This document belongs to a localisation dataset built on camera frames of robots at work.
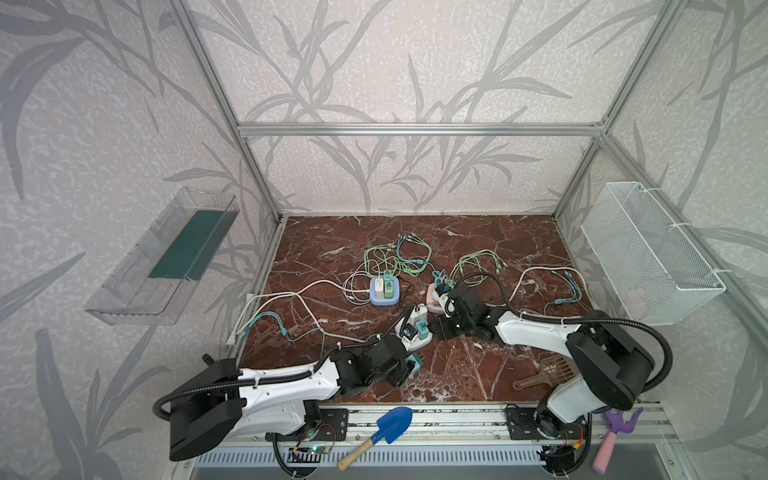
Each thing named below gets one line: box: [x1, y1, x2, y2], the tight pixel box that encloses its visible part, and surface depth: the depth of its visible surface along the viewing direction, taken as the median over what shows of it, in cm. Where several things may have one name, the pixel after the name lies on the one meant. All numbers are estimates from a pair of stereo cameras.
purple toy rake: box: [592, 407, 644, 475], surface depth 73 cm
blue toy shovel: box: [338, 406, 413, 472], surface depth 75 cm
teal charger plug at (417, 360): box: [405, 352, 423, 374], surface depth 84 cm
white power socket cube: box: [395, 303, 433, 351], surface depth 85 cm
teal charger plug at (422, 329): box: [416, 320, 429, 340], surface depth 84 cm
